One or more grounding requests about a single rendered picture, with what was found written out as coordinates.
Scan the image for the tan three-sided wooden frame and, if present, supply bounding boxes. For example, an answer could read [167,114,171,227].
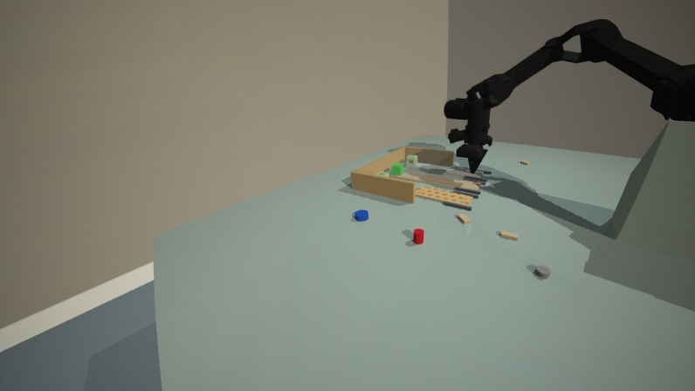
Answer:
[350,143,455,203]

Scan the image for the blue short cylinder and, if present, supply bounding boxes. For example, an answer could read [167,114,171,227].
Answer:
[354,210,368,222]

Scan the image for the tan strip with orange dots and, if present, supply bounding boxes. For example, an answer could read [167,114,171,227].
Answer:
[416,186,473,206]

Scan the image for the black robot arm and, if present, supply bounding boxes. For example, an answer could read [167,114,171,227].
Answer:
[444,19,695,122]

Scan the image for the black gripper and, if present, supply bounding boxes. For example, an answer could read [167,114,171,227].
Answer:
[457,121,492,174]

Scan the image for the grey short cylinder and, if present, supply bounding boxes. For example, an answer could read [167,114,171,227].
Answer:
[535,265,551,278]

